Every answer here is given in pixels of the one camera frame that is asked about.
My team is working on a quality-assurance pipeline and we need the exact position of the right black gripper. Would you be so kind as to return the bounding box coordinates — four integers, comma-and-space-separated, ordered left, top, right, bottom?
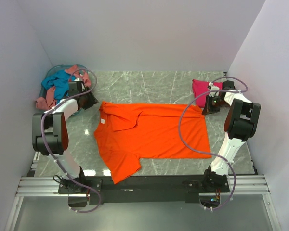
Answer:
202, 94, 229, 115

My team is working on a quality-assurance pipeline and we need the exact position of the orange t-shirt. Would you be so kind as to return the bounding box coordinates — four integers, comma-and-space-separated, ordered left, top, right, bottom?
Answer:
94, 102, 211, 184

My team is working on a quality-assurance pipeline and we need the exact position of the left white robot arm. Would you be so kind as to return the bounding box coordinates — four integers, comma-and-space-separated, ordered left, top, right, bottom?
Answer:
32, 79, 98, 193

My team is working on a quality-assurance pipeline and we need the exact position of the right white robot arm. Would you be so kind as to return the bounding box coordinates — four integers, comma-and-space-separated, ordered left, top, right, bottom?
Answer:
202, 80, 261, 192

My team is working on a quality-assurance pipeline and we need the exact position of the folded magenta t-shirt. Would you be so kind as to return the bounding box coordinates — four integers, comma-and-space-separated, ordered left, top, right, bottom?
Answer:
192, 79, 209, 108

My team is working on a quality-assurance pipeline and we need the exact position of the blue t-shirt in basket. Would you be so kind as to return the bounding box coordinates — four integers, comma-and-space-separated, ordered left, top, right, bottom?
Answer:
41, 70, 75, 101

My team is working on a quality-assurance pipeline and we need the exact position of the transparent teal laundry basket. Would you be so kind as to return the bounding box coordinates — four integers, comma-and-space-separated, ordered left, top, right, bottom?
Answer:
38, 64, 90, 118

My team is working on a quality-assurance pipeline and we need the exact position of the pink t-shirt in basket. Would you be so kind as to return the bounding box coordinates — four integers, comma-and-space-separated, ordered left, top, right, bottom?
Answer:
34, 64, 92, 111

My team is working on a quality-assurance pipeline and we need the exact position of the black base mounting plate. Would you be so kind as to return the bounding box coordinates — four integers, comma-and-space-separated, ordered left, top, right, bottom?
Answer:
58, 175, 230, 206

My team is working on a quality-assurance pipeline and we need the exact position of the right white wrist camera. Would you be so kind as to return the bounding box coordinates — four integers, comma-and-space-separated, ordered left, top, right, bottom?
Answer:
207, 82, 220, 97

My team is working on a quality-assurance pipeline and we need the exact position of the aluminium rail frame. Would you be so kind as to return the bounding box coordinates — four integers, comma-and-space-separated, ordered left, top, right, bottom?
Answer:
4, 115, 282, 231

